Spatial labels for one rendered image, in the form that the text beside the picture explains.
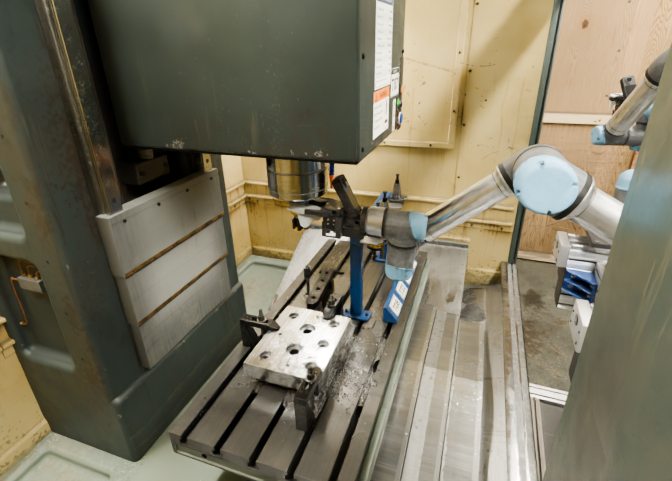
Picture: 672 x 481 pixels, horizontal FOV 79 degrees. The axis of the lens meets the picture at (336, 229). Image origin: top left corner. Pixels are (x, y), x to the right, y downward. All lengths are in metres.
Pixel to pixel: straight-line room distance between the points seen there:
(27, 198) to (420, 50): 1.53
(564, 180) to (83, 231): 1.12
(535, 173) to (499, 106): 1.05
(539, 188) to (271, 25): 0.64
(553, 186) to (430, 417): 0.82
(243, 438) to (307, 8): 1.00
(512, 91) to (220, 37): 1.32
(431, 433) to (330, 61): 1.08
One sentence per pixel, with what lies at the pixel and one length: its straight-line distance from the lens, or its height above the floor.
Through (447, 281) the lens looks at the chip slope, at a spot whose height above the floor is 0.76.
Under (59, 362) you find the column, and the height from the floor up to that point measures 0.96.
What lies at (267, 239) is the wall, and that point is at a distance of 2.50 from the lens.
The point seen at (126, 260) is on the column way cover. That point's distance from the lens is 1.24.
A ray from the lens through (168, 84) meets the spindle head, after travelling 1.08.
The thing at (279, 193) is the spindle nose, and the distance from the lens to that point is 1.03.
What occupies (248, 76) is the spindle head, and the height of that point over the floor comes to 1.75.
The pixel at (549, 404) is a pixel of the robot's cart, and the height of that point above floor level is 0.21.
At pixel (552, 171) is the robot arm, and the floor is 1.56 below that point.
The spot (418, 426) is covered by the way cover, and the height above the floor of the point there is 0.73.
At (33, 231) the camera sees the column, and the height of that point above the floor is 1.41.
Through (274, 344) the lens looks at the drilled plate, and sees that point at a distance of 1.28.
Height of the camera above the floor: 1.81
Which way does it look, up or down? 25 degrees down
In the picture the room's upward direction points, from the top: 1 degrees counter-clockwise
